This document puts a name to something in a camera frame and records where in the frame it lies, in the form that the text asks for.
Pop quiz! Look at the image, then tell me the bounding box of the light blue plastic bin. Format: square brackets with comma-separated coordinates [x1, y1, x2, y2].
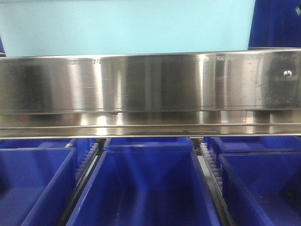
[0, 0, 255, 57]

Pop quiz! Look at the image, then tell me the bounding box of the dark blue rear centre bin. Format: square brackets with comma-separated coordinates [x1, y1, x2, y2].
[104, 137, 193, 152]

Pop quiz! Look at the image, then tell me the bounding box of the dark blue bin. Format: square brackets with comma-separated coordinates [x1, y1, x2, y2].
[248, 0, 301, 48]
[211, 136, 301, 155]
[104, 137, 193, 152]
[219, 152, 301, 226]
[67, 150, 220, 226]
[0, 148, 77, 226]
[0, 138, 90, 165]

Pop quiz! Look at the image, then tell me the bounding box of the white roller track right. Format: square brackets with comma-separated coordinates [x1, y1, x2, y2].
[200, 143, 222, 193]

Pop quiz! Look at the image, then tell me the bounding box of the white roller track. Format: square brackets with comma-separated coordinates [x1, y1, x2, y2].
[200, 143, 222, 193]
[75, 143, 99, 184]

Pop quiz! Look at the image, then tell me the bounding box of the dark blue rear right bin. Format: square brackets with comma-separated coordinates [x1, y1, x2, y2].
[211, 136, 301, 155]

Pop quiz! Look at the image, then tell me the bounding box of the dark blue bin lower centre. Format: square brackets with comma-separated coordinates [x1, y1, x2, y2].
[67, 150, 220, 226]

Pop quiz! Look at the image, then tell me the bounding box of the white roller track left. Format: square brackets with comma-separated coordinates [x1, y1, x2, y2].
[75, 143, 99, 184]

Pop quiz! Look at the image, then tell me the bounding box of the dark blue rear left bin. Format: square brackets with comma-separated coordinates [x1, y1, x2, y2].
[0, 138, 90, 165]

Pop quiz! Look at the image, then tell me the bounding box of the dark blue bin lower right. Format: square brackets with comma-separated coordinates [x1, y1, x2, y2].
[219, 152, 301, 226]

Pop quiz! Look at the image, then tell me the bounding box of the dark blue bin lower left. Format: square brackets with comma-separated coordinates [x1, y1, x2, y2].
[0, 148, 77, 226]

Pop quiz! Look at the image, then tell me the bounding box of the dark blue bin upper right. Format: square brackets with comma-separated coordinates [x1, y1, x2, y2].
[248, 0, 301, 48]

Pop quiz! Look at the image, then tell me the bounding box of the silver rail screw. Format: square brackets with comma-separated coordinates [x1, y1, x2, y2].
[283, 70, 293, 79]

